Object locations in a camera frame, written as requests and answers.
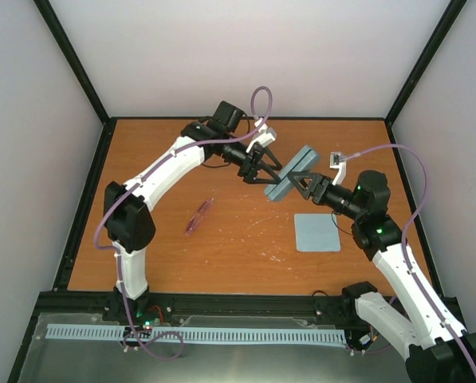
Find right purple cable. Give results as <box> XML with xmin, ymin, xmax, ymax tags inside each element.
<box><xmin>343</xmin><ymin>144</ymin><xmax>476</xmax><ymax>383</ymax></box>

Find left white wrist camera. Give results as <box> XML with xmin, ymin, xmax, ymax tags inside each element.
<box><xmin>246</xmin><ymin>118</ymin><xmax>277</xmax><ymax>153</ymax></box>

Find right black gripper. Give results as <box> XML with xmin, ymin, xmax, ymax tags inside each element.
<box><xmin>288</xmin><ymin>172</ymin><xmax>364</xmax><ymax>222</ymax></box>

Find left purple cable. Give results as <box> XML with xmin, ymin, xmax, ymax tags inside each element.
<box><xmin>95</xmin><ymin>85</ymin><xmax>273</xmax><ymax>360</ymax></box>

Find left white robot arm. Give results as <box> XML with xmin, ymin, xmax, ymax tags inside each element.
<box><xmin>97</xmin><ymin>101</ymin><xmax>282</xmax><ymax>322</ymax></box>

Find pink translucent sunglasses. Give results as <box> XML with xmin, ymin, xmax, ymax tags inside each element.
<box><xmin>185</xmin><ymin>198</ymin><xmax>214</xmax><ymax>236</ymax></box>

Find purple cable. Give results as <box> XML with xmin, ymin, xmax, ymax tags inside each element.
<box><xmin>95</xmin><ymin>85</ymin><xmax>273</xmax><ymax>360</ymax></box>
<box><xmin>343</xmin><ymin>144</ymin><xmax>476</xmax><ymax>383</ymax></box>

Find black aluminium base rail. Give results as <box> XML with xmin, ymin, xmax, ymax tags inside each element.
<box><xmin>33</xmin><ymin>291</ymin><xmax>364</xmax><ymax>326</ymax></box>

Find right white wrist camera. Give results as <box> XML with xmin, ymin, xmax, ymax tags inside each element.
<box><xmin>329</xmin><ymin>152</ymin><xmax>347</xmax><ymax>185</ymax></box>

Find clear plastic sheet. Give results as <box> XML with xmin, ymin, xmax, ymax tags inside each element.
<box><xmin>18</xmin><ymin>314</ymin><xmax>408</xmax><ymax>382</ymax></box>

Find light blue slotted cable duct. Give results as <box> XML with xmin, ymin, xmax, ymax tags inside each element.
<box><xmin>45</xmin><ymin>324</ymin><xmax>346</xmax><ymax>348</ymax></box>

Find grey glasses case green lining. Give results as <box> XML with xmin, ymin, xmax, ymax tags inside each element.
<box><xmin>263</xmin><ymin>144</ymin><xmax>321</xmax><ymax>203</ymax></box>

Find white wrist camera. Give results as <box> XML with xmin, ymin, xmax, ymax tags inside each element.
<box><xmin>329</xmin><ymin>152</ymin><xmax>347</xmax><ymax>185</ymax></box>
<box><xmin>246</xmin><ymin>118</ymin><xmax>277</xmax><ymax>153</ymax></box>

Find light blue cleaning cloth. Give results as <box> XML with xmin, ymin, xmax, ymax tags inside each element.
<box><xmin>294</xmin><ymin>214</ymin><xmax>341</xmax><ymax>252</ymax></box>

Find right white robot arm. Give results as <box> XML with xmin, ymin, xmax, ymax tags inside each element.
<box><xmin>288</xmin><ymin>170</ymin><xmax>476</xmax><ymax>382</ymax></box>

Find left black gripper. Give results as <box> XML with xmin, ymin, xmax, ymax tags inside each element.
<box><xmin>220</xmin><ymin>133</ymin><xmax>280</xmax><ymax>183</ymax></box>

